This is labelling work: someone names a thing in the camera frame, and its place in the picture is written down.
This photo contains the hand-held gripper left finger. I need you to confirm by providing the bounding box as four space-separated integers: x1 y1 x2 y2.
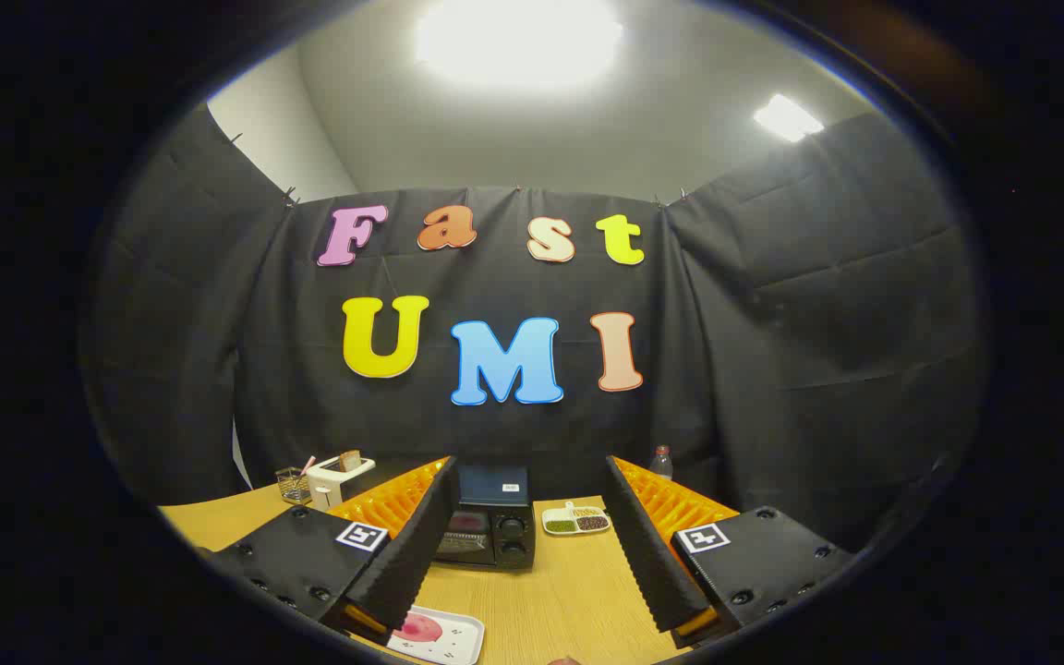
195 454 462 647

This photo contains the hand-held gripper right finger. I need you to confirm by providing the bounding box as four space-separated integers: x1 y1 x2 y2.
603 454 856 650

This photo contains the pink round food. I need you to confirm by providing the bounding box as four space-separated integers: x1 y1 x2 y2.
393 614 445 646

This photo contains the black toaster oven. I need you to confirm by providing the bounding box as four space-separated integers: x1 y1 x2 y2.
433 465 538 571

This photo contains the white rectangular plate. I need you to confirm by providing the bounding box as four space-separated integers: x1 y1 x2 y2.
387 607 486 665

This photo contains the white pop-up toaster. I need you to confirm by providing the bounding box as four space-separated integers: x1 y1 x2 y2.
307 451 377 513

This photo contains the white divided dish with beans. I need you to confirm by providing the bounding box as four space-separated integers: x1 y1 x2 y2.
541 502 612 537

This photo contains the small ceiling light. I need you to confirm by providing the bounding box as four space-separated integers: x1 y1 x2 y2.
754 92 826 143

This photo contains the large ceiling light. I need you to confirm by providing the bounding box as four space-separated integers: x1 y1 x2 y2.
414 0 625 90

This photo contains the wire mesh holder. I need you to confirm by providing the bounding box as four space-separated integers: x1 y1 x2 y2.
275 466 313 504

